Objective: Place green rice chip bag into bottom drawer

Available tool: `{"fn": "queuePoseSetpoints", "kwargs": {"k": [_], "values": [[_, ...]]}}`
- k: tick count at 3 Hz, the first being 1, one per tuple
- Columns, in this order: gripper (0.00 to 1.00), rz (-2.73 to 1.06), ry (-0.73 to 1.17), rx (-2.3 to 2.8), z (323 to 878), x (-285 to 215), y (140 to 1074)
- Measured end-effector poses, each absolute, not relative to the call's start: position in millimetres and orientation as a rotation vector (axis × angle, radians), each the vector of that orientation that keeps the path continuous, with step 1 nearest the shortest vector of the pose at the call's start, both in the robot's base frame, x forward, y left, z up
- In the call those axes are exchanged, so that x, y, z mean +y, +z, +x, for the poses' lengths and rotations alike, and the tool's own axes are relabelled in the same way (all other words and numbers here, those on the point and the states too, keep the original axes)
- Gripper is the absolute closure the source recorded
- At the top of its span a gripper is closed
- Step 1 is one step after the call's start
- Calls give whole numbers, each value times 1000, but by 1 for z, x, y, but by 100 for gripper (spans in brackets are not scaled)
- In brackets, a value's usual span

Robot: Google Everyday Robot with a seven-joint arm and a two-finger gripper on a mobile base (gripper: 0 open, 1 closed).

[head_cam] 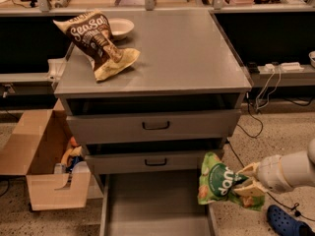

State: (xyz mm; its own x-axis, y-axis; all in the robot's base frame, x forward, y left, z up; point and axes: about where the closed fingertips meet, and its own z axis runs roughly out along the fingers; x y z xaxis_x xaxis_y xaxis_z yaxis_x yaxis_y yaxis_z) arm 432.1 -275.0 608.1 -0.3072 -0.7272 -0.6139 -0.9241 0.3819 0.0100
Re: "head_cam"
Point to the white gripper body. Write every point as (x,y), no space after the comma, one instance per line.
(270,173)

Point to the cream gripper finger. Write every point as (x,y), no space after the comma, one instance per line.
(250,170)
(250,189)

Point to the green rice chip bag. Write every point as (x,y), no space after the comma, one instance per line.
(217,181)

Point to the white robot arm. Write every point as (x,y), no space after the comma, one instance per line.
(298,167)

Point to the top grey drawer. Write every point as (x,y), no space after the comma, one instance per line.
(153,127)

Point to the grey drawer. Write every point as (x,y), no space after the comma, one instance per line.
(145,161)
(154,204)
(153,127)

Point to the middle grey drawer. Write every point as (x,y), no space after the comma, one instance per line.
(145,161)

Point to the bottom grey drawer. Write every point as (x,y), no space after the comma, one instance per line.
(154,204)

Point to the grey drawer cabinet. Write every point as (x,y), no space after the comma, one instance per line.
(185,65)

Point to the brown sea salt chip bag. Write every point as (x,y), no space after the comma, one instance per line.
(92,34)

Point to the blue croc shoe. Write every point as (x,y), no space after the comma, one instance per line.
(285,225)

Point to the white power strip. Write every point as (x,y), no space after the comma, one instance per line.
(287,67)

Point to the items inside cardboard box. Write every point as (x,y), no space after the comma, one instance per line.
(72,160)

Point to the white paper bowl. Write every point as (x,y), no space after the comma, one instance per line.
(120,28)

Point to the open cardboard box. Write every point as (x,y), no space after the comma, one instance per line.
(35,150)

